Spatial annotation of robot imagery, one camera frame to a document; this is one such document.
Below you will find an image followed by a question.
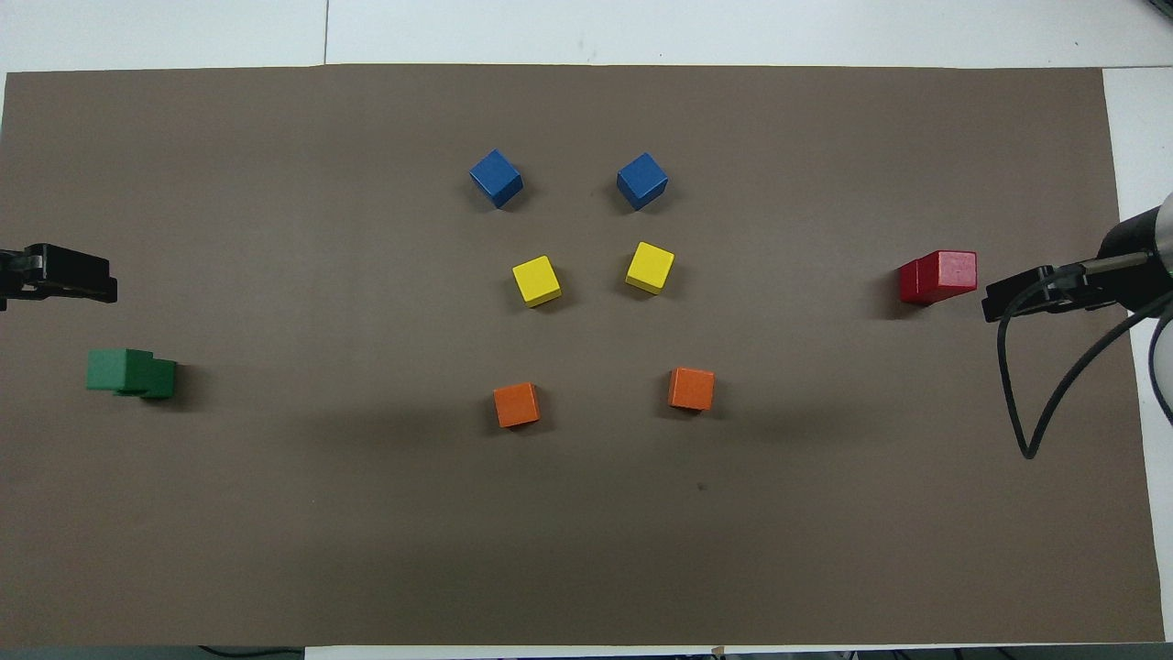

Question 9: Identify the yellow wooden cube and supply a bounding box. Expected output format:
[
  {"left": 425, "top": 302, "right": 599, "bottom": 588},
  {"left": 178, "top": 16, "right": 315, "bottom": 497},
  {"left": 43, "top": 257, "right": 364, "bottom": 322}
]
[
  {"left": 625, "top": 241, "right": 675, "bottom": 295},
  {"left": 511, "top": 256, "right": 563, "bottom": 308}
]

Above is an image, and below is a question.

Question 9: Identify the brown table mat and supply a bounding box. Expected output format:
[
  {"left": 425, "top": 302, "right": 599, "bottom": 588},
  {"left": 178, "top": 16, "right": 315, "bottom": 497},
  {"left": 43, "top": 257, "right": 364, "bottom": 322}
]
[{"left": 0, "top": 62, "right": 1165, "bottom": 647}]

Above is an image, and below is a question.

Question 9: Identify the blue wooden cube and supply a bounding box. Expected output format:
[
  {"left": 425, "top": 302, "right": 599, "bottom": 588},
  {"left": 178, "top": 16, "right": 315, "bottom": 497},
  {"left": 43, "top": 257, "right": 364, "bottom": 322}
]
[
  {"left": 469, "top": 149, "right": 524, "bottom": 210},
  {"left": 616, "top": 152, "right": 669, "bottom": 212}
]

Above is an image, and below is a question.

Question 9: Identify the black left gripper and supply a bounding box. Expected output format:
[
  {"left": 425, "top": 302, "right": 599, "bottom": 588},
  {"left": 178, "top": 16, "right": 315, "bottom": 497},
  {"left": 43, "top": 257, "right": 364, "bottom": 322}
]
[{"left": 0, "top": 246, "right": 118, "bottom": 311}]

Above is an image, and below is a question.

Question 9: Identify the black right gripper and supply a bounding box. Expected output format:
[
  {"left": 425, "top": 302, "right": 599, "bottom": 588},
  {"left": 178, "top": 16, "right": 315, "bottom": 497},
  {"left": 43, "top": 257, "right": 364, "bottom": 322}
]
[{"left": 982, "top": 206, "right": 1163, "bottom": 324}]

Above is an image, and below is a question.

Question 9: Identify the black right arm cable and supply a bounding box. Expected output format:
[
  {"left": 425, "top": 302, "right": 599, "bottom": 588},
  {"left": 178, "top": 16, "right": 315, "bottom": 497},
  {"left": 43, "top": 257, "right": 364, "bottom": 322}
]
[{"left": 996, "top": 255, "right": 1173, "bottom": 460}]

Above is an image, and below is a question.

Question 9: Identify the orange wooden cube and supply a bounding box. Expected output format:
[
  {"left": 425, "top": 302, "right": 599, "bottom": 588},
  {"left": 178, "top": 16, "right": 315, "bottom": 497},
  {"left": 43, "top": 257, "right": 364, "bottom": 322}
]
[
  {"left": 493, "top": 382, "right": 541, "bottom": 429},
  {"left": 668, "top": 368, "right": 716, "bottom": 412}
]

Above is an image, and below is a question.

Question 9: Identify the red wooden cube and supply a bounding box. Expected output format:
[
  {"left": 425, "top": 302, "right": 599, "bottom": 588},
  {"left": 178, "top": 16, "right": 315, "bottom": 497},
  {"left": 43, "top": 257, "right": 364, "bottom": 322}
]
[
  {"left": 919, "top": 249, "right": 979, "bottom": 300},
  {"left": 899, "top": 260, "right": 937, "bottom": 306}
]

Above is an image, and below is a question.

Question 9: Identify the green wooden cube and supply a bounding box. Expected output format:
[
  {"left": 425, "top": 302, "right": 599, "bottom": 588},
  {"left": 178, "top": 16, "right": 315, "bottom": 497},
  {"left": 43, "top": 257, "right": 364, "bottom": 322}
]
[
  {"left": 117, "top": 359, "right": 178, "bottom": 400},
  {"left": 86, "top": 348, "right": 155, "bottom": 396}
]

